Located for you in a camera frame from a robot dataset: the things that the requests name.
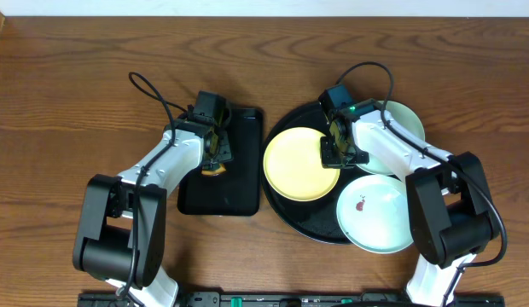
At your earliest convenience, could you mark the yellow sponge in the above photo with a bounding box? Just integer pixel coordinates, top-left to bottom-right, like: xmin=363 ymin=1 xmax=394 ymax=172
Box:
xmin=201 ymin=164 xmax=226 ymax=177

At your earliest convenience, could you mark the yellow plate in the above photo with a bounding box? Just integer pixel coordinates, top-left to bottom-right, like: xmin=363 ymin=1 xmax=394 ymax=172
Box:
xmin=263 ymin=127 xmax=340 ymax=202

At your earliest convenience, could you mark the light green plate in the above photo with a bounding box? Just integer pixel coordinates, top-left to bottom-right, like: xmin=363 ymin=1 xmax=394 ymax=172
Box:
xmin=358 ymin=101 xmax=426 ymax=176
xmin=336 ymin=175 xmax=413 ymax=254

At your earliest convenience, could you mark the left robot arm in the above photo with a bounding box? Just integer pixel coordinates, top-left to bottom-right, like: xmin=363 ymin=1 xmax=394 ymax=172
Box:
xmin=73 ymin=115 xmax=232 ymax=306

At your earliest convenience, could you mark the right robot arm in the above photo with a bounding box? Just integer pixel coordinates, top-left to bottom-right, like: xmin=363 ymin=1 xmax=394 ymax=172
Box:
xmin=322 ymin=101 xmax=508 ymax=306

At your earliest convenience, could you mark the rectangular black tray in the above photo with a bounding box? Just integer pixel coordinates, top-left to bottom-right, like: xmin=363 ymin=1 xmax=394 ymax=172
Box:
xmin=177 ymin=108 xmax=263 ymax=216

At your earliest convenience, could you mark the round black tray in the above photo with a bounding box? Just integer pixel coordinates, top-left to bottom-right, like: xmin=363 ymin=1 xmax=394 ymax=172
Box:
xmin=261 ymin=101 xmax=367 ymax=245

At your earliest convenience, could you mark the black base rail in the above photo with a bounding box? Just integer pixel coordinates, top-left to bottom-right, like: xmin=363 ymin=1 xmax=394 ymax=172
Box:
xmin=77 ymin=292 xmax=506 ymax=307

